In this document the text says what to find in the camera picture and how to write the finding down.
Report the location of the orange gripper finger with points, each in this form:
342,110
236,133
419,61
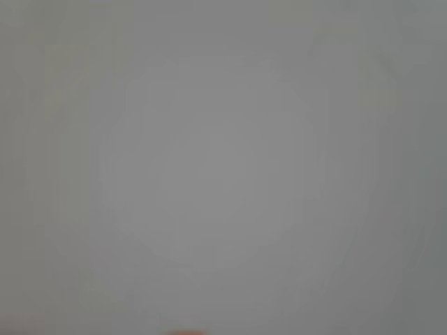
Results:
185,333

